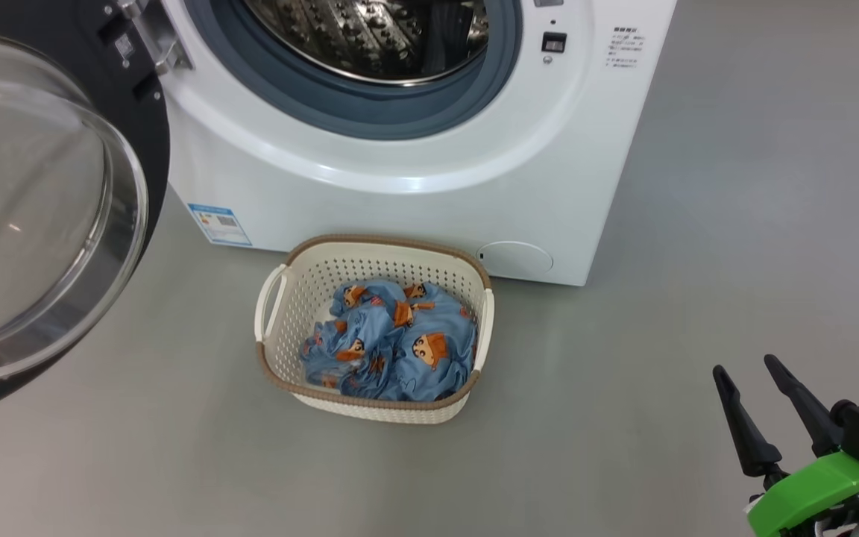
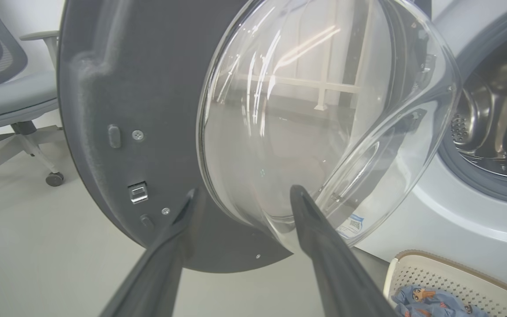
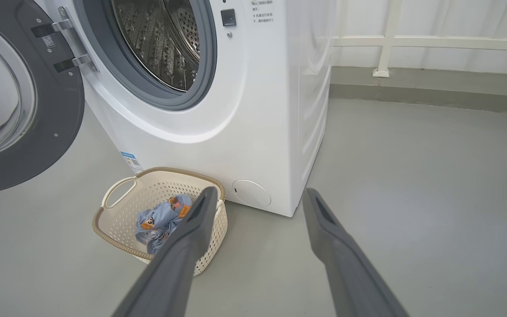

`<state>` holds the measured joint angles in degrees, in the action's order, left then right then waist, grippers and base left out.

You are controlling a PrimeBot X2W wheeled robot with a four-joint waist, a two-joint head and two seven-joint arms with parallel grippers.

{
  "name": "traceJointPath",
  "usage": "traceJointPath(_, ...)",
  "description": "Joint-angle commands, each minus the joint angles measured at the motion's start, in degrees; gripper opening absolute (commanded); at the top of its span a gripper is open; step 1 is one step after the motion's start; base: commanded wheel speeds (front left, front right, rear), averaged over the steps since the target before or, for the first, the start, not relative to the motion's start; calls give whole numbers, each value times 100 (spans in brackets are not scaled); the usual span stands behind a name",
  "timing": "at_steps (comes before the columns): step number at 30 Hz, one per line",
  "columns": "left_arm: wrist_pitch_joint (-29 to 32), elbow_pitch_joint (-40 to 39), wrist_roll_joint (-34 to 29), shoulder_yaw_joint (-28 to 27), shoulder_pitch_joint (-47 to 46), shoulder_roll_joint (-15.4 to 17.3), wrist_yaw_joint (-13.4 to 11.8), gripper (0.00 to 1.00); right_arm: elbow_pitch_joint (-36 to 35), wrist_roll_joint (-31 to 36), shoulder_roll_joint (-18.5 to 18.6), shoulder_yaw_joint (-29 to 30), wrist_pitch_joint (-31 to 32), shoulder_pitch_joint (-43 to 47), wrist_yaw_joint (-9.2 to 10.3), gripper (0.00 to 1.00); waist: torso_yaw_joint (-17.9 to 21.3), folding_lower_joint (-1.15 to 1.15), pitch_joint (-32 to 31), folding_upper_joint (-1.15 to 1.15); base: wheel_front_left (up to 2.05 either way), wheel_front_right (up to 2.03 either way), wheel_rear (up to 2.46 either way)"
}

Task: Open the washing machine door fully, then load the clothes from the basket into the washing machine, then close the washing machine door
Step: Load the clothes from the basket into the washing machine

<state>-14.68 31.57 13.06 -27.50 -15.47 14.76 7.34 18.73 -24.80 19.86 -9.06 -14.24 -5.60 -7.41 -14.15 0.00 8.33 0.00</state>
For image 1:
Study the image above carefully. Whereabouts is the white front-load washing machine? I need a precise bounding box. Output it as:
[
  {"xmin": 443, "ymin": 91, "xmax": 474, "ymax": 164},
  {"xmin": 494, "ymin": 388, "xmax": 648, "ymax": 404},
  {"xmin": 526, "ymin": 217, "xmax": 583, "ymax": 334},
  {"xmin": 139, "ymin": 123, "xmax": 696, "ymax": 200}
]
[{"xmin": 154, "ymin": 0, "xmax": 678, "ymax": 287}]

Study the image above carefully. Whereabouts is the cream perforated laundry basket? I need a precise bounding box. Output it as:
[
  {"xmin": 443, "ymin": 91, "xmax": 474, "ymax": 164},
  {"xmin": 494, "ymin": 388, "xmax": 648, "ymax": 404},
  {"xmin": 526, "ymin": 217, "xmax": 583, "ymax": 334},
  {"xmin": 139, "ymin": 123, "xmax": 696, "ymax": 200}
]
[{"xmin": 254, "ymin": 234, "xmax": 495, "ymax": 425}]

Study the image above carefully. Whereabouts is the black round glass washer door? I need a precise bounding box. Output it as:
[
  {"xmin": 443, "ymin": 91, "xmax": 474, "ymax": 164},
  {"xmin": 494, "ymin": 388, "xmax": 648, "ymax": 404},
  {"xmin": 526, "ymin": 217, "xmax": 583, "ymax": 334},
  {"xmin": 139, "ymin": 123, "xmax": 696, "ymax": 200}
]
[{"xmin": 0, "ymin": 0, "xmax": 171, "ymax": 422}]

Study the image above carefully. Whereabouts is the round white filter cover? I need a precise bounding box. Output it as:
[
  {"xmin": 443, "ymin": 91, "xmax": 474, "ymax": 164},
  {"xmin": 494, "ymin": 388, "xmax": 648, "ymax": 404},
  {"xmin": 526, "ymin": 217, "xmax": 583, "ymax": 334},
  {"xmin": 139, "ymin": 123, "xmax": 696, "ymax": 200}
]
[{"xmin": 476, "ymin": 240, "xmax": 554, "ymax": 275}]

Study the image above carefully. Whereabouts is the metal door hinge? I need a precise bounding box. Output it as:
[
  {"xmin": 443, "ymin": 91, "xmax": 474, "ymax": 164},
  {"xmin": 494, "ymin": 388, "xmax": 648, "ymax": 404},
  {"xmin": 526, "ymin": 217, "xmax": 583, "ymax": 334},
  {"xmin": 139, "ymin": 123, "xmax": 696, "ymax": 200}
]
[{"xmin": 118, "ymin": 0, "xmax": 193, "ymax": 75}]

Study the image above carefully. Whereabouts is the grey rubber door gasket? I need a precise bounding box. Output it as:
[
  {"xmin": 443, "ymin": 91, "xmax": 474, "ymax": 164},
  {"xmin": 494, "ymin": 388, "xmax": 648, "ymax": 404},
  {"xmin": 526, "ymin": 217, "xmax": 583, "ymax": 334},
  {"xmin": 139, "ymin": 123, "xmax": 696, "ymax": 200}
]
[{"xmin": 183, "ymin": 0, "xmax": 523, "ymax": 141}]

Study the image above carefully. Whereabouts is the blue energy label sticker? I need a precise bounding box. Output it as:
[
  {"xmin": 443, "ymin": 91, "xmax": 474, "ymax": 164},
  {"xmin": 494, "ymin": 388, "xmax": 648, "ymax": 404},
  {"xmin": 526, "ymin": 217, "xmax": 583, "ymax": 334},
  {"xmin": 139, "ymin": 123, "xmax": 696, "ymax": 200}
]
[{"xmin": 188, "ymin": 203, "xmax": 253, "ymax": 247}]

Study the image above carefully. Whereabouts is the black text warning sticker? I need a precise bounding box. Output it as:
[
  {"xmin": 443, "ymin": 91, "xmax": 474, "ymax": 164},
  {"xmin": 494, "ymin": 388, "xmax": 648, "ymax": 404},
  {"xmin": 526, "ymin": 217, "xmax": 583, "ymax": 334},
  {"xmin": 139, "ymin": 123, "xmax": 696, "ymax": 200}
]
[{"xmin": 607, "ymin": 26, "xmax": 648, "ymax": 70}]

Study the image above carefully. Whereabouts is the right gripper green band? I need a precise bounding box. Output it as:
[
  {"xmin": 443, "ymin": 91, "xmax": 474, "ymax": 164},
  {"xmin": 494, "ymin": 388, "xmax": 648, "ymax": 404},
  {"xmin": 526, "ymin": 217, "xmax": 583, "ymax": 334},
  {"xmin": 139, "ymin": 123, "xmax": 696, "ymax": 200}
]
[{"xmin": 713, "ymin": 354, "xmax": 859, "ymax": 537}]

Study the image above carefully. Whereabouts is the perforated steel washer drum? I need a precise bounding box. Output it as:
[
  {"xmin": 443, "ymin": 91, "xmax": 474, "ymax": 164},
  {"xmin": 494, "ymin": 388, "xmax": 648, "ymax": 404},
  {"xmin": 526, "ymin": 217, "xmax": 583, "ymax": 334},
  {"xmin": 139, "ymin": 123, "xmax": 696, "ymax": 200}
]
[{"xmin": 242, "ymin": 0, "xmax": 490, "ymax": 87}]

